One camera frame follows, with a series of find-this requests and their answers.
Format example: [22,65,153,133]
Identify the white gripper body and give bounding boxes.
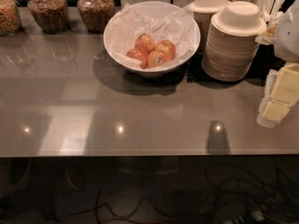
[274,0,299,63]

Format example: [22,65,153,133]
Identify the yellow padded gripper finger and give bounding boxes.
[257,63,299,128]

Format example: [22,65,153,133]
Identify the red apple with sticker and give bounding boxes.
[148,50,169,68]

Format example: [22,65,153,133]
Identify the white ceramic bowl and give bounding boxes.
[103,1,202,78]

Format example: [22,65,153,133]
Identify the red apple back left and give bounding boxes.
[135,34,155,52]

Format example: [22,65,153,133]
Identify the red apple front left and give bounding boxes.
[126,48,149,69]

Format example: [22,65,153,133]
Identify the black rubber mat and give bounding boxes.
[185,45,285,83]

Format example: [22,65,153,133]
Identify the white plastic cutlery bunch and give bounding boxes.
[229,0,285,45]

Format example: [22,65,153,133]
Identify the front stack of paper bowls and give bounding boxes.
[202,1,266,82]

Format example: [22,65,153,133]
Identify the stack of paper bowls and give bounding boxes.
[202,1,266,82]
[187,0,229,51]

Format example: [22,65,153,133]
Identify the rear stack of paper bowls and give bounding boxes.
[187,0,229,51]

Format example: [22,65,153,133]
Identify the white paper liner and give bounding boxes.
[107,3,200,70]

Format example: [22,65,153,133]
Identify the right glass jar of cereal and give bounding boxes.
[77,0,115,34]

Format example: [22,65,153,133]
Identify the glass jar of cereal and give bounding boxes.
[0,0,21,36]
[27,0,69,34]
[77,0,115,34]

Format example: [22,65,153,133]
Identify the middle glass jar of cereal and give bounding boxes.
[27,0,69,34]

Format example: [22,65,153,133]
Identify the left glass jar of cereal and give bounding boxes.
[0,0,21,36]

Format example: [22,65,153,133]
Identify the black cables under table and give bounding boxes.
[62,161,299,224]

